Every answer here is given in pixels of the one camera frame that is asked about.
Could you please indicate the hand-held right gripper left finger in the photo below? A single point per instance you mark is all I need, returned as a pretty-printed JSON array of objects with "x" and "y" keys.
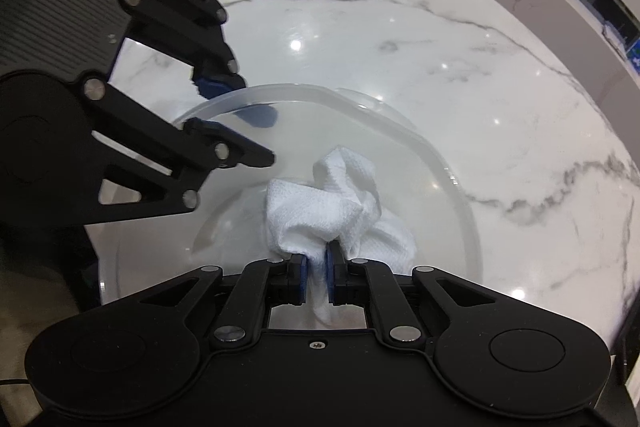
[{"x": 299, "y": 279}]

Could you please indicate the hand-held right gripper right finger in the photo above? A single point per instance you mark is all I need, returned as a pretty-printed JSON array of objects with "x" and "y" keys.
[{"x": 332, "y": 277}]

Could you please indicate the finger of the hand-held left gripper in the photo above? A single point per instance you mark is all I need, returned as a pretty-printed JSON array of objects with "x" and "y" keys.
[
  {"x": 210, "y": 142},
  {"x": 215, "y": 87}
]

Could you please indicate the white cloth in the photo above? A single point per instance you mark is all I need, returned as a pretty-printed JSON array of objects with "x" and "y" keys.
[{"x": 340, "y": 202}]

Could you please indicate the clear plastic bowl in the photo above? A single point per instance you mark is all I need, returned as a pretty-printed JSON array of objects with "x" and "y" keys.
[{"x": 425, "y": 207}]

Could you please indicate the grey notebook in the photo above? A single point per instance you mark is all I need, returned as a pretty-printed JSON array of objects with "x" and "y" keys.
[{"x": 613, "y": 32}]

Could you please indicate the water lily painting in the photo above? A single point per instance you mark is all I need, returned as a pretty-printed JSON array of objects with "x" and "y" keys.
[{"x": 634, "y": 56}]

